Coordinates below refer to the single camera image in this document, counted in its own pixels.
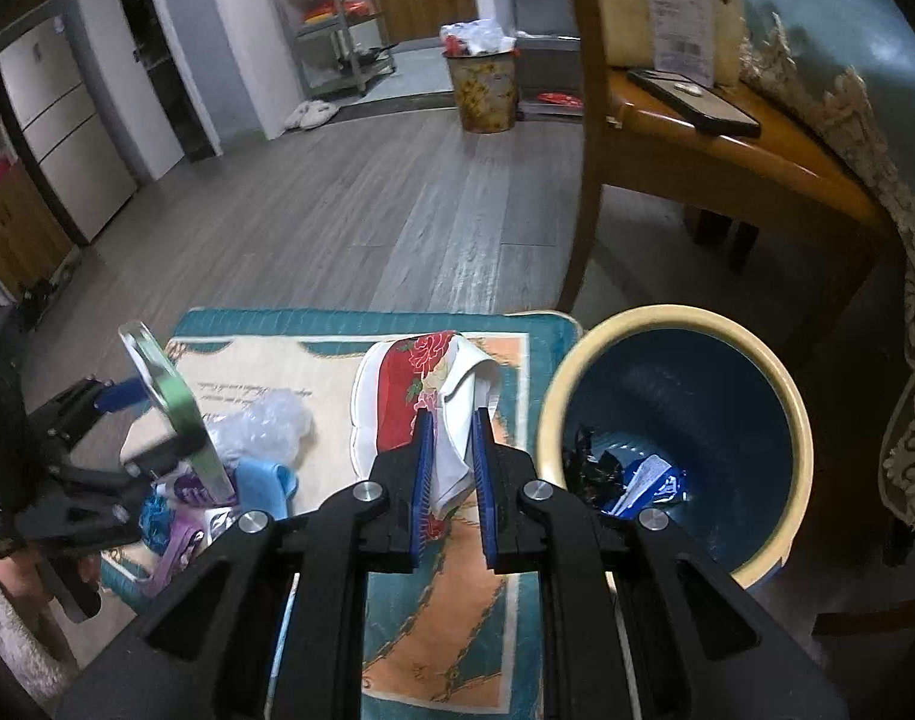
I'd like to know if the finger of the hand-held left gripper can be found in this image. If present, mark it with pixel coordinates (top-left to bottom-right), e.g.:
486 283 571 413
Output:
23 377 152 458
22 431 192 552

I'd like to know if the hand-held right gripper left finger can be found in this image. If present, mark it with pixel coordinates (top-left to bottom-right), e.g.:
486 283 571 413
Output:
56 409 436 720

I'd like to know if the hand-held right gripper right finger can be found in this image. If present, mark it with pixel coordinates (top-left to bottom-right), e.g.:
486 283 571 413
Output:
472 405 852 720

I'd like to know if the round green tin lid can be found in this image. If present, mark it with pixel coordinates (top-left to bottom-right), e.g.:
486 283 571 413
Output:
118 321 239 505

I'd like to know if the red floral snack packet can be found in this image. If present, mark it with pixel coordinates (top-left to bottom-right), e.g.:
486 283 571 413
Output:
350 330 503 522

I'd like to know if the purple packet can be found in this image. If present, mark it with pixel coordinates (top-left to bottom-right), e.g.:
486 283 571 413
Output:
138 465 237 597

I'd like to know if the clear plastic wrap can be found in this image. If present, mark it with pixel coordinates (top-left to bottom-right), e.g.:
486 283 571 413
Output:
202 388 316 466

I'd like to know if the light blue plastic piece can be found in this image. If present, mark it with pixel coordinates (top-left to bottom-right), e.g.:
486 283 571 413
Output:
236 456 299 518

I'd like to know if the blue bin with cream rim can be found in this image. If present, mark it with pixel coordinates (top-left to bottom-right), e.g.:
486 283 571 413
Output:
539 304 814 592

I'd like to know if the person's left forearm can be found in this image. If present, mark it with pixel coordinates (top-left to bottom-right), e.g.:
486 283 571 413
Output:
0 532 79 710

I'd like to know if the floral trash bin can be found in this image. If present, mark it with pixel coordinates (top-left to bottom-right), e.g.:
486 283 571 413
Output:
442 49 520 134

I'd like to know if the black crumpled wrapper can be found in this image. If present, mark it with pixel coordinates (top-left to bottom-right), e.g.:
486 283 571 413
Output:
562 426 631 515

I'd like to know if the blue and white wrapper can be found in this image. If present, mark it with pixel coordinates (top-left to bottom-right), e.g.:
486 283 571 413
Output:
603 454 689 518

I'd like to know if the teal printed mat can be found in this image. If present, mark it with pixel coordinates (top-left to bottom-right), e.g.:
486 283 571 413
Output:
97 306 584 720

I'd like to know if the wooden cabinet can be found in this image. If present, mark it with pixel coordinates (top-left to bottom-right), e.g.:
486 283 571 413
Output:
0 157 76 301

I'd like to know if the grey refrigerator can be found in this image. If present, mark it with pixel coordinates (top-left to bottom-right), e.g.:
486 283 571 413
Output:
0 15 139 245

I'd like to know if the metal shelf rack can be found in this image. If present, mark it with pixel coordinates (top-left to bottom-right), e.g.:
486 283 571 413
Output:
258 0 398 98

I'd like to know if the black frying pan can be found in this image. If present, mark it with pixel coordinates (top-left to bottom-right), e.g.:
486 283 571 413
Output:
337 41 398 68

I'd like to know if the dark wooden chair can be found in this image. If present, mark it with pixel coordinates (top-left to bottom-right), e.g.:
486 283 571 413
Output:
813 517 915 638

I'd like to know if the low metal rack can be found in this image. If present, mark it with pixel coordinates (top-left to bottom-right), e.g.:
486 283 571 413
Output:
506 0 586 121

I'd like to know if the red plastic dish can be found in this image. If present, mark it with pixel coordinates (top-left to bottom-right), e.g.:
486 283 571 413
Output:
303 4 376 23

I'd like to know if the black phone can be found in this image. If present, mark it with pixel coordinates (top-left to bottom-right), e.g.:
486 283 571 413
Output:
626 67 763 140

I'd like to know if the white plastic bag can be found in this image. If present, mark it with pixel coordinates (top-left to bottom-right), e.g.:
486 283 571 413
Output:
438 19 518 59

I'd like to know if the wooden kitchen counter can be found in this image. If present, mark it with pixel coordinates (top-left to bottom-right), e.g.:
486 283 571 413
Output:
374 0 479 42

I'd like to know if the cream paper bag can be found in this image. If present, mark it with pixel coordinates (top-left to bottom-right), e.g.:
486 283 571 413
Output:
588 0 747 87

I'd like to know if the white paper receipt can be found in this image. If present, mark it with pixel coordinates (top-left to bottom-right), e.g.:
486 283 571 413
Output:
641 0 717 87

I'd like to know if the teal lace tablecloth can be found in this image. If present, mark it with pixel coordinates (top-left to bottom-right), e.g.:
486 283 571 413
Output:
734 0 915 526

